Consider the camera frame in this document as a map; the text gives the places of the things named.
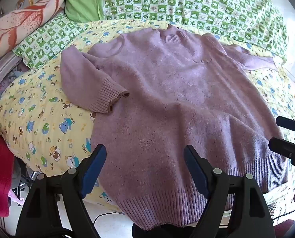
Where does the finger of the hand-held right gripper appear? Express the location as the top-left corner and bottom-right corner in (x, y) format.
(276, 116), (295, 135)
(268, 137), (295, 171)

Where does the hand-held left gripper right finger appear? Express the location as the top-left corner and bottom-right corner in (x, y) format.
(183, 144), (277, 238)

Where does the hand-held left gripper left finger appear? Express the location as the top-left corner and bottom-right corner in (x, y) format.
(16, 144), (107, 238)

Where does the purple knit sweater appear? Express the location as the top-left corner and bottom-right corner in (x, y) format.
(60, 24), (290, 231)

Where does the plaid cloth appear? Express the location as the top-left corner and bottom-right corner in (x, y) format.
(267, 193), (295, 220)

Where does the grey metal stand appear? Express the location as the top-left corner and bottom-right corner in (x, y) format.
(12, 164), (39, 204)

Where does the dark cloth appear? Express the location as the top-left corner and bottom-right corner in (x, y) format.
(132, 224), (195, 238)

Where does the yellow animal print blanket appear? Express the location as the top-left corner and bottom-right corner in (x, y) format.
(0, 20), (295, 214)

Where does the pink plastic object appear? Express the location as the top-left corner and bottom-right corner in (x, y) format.
(10, 190), (25, 206)

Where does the maroon cloth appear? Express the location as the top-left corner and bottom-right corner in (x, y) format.
(274, 218), (295, 238)

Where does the striped purple cloth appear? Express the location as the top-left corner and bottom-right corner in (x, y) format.
(0, 52), (23, 92)

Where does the green checkered pillow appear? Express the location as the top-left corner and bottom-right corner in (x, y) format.
(12, 13), (81, 73)

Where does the green checkered quilt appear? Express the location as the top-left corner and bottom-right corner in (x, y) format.
(99, 0), (290, 62)

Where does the orange floral pillow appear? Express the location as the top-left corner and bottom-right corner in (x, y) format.
(0, 0), (70, 65)

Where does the plain green pillow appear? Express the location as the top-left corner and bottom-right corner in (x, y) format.
(64, 0), (106, 23)

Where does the black cable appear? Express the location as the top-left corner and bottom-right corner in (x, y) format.
(92, 212), (128, 226)

